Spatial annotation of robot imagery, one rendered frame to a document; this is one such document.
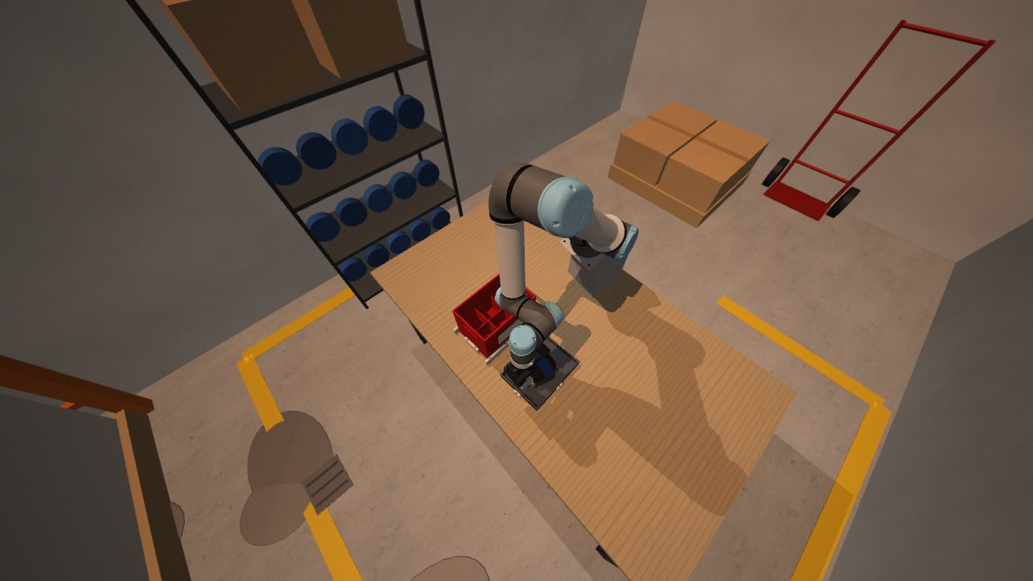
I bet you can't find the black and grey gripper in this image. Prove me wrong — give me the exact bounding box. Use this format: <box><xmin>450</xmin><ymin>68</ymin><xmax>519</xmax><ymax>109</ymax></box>
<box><xmin>504</xmin><ymin>362</ymin><xmax>538</xmax><ymax>390</ymax></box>

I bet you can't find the brown bottle with blue label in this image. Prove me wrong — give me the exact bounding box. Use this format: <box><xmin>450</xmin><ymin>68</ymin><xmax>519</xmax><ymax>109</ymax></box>
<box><xmin>534</xmin><ymin>354</ymin><xmax>556</xmax><ymax>383</ymax></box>

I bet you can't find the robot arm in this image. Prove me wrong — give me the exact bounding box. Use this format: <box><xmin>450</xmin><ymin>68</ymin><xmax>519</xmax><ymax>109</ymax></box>
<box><xmin>488</xmin><ymin>163</ymin><xmax>638</xmax><ymax>369</ymax></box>

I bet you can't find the red plastic crate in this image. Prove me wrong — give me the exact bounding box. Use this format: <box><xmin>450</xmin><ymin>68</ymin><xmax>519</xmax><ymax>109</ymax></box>
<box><xmin>452</xmin><ymin>274</ymin><xmax>525</xmax><ymax>358</ymax></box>

